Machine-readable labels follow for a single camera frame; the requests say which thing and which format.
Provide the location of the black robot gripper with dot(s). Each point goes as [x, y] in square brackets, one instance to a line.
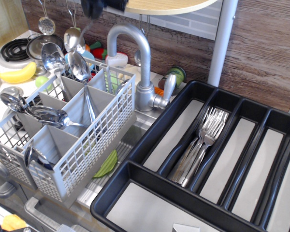
[93, 8]

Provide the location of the silver metal fork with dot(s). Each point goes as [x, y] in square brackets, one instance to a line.
[83, 33]

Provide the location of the silver spoon lying in basket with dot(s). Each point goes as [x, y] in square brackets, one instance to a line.
[53, 117]

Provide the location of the grey plastic cutlery basket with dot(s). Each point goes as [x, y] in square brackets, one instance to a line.
[76, 153]

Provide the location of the silver spoon basket front corner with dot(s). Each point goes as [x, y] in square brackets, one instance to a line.
[32, 153]

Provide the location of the black cutlery tray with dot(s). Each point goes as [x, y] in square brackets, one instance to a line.
[241, 185]

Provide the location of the hanging silver ladle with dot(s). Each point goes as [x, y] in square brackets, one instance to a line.
[73, 39]

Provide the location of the red toy strawberry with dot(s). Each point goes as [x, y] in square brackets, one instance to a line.
[99, 53]

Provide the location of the hanging silver skimmer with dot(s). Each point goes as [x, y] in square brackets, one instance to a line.
[45, 24]

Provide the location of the round wooden shelf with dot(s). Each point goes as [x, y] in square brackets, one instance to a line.
[166, 7]

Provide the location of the large silver spoon centre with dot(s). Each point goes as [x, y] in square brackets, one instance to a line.
[80, 70]

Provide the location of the large silver spoon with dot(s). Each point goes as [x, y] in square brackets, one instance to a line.
[54, 62]
[80, 70]

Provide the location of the white toy cake slice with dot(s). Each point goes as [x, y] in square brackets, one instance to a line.
[119, 60]

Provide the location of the large silver spoon left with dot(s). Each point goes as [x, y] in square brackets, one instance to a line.
[54, 62]

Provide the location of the hanging small silver spoon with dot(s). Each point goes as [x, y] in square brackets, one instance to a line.
[137, 56]

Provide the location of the silver pot with lid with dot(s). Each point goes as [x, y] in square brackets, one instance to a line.
[36, 43]

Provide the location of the black coil stove burner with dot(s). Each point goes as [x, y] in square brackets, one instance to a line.
[15, 50]

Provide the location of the green toy ball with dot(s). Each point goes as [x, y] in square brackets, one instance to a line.
[41, 80]

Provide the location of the yellow toy banana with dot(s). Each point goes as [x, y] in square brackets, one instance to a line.
[20, 76]

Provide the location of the orange toy carrot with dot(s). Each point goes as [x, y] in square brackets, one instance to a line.
[159, 91]

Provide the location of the silver kitchen faucet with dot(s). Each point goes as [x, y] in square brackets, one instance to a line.
[145, 97]

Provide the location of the silver spoon far left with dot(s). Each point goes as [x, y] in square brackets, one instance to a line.
[16, 104]

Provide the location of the white metal pole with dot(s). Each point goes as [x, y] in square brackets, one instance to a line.
[227, 17]

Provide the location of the green toy leaf slice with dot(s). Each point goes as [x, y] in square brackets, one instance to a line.
[107, 166]

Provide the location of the stack of silver forks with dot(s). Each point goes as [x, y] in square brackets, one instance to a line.
[210, 128]

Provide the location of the yellow cloth object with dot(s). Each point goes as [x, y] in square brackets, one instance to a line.
[12, 222]

